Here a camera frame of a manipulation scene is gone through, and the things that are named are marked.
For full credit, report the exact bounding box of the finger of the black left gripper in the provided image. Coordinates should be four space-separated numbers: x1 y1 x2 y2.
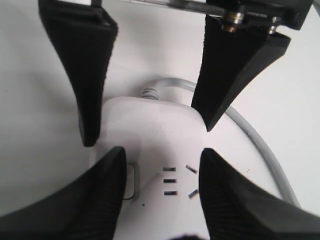
38 0 118 147

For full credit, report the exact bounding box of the grey power cable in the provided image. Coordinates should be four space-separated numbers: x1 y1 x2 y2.
141 77 305 211

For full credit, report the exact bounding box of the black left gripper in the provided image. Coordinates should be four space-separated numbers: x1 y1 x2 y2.
130 0 312 131

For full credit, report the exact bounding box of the white five-socket power strip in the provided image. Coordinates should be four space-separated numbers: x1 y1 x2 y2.
90 97 209 240

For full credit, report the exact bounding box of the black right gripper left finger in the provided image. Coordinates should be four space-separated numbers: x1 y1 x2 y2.
0 146 126 240

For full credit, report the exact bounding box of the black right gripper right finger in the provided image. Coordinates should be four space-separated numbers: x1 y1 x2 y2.
199 148 320 240

